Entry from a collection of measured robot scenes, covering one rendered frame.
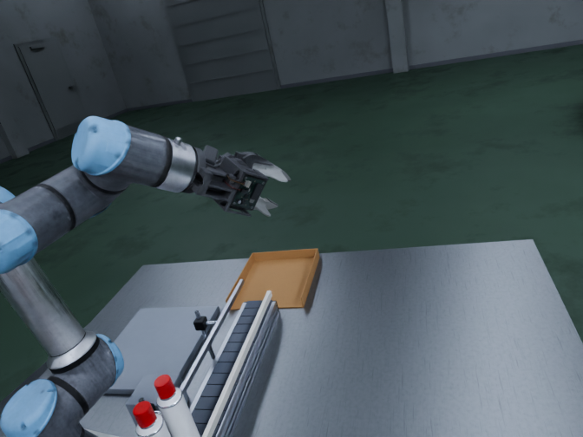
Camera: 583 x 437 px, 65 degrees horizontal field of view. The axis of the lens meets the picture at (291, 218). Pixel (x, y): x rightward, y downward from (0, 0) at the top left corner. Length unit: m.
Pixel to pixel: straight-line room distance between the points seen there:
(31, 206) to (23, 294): 0.45
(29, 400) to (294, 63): 10.20
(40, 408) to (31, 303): 0.21
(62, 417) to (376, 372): 0.71
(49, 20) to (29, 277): 11.92
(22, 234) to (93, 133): 0.15
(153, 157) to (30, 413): 0.64
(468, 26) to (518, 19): 0.86
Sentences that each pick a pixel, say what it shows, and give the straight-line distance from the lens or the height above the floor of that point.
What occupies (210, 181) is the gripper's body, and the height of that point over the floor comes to 1.48.
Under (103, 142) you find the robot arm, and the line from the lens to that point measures 0.62.
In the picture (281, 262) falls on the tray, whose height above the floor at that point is 0.83.
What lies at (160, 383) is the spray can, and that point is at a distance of 0.97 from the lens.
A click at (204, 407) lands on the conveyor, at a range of 1.19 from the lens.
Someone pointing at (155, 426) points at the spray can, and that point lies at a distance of 0.95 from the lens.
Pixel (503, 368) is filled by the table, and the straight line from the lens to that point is 1.22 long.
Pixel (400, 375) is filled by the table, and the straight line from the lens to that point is 1.20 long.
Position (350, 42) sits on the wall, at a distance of 10.44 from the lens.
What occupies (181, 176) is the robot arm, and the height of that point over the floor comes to 1.50.
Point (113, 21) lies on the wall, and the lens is 13.42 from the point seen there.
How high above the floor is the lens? 1.68
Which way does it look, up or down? 24 degrees down
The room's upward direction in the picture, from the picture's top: 13 degrees counter-clockwise
